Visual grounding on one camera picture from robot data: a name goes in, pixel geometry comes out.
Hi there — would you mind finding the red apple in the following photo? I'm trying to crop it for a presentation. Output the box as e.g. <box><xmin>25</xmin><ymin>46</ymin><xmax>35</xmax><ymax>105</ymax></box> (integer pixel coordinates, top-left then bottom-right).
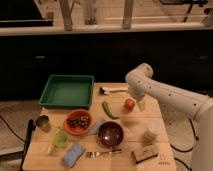
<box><xmin>124</xmin><ymin>99</ymin><xmax>135</xmax><ymax>111</ymax></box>

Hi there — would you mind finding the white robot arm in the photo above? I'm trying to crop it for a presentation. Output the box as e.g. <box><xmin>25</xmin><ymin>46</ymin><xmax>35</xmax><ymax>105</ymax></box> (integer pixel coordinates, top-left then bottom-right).
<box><xmin>125</xmin><ymin>63</ymin><xmax>213</xmax><ymax>171</ymax></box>

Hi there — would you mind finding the purple bowl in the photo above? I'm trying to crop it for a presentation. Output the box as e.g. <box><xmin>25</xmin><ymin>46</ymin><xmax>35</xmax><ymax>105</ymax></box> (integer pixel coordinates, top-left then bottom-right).
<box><xmin>97</xmin><ymin>121</ymin><xmax>124</xmax><ymax>148</ymax></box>

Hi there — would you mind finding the orange bowl with grapes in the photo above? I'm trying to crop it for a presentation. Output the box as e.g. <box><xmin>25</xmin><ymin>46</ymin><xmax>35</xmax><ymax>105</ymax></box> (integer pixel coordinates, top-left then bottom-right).
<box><xmin>63</xmin><ymin>109</ymin><xmax>92</xmax><ymax>136</ymax></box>

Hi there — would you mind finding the white paper cup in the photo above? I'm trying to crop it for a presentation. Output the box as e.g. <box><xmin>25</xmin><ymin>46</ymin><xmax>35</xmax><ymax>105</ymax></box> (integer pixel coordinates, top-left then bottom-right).
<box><xmin>143</xmin><ymin>122</ymin><xmax>160</xmax><ymax>144</ymax></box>

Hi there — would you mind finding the green chili pepper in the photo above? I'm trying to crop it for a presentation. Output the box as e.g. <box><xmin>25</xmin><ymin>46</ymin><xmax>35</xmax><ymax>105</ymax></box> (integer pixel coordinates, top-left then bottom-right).
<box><xmin>102</xmin><ymin>101</ymin><xmax>119</xmax><ymax>120</ymax></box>

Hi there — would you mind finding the silver fork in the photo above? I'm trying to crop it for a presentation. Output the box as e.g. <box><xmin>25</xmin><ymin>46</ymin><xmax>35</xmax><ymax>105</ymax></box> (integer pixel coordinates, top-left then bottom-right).
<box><xmin>85</xmin><ymin>149</ymin><xmax>122</xmax><ymax>158</ymax></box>

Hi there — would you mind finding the blue sponge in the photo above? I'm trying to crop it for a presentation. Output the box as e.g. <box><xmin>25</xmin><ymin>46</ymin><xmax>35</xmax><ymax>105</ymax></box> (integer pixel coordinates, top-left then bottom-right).
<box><xmin>62</xmin><ymin>143</ymin><xmax>85</xmax><ymax>167</ymax></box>

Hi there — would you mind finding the green plastic tray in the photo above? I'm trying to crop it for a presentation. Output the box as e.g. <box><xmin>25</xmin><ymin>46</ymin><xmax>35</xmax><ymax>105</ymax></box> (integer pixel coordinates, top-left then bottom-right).
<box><xmin>39</xmin><ymin>75</ymin><xmax>94</xmax><ymax>109</ymax></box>

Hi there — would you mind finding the green measuring cup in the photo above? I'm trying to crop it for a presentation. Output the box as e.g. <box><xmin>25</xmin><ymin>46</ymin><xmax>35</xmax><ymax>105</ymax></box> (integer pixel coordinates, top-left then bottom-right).
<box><xmin>46</xmin><ymin>129</ymin><xmax>68</xmax><ymax>155</ymax></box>

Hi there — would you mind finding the small metal cup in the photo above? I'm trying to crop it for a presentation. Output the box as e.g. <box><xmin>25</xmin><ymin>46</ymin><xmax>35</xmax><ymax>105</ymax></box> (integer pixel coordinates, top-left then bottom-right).
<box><xmin>36</xmin><ymin>115</ymin><xmax>51</xmax><ymax>132</ymax></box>

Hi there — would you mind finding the black power cable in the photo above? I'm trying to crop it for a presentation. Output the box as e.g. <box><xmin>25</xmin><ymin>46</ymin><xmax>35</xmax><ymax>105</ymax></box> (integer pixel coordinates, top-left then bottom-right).
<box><xmin>170</xmin><ymin>118</ymin><xmax>200</xmax><ymax>171</ymax></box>

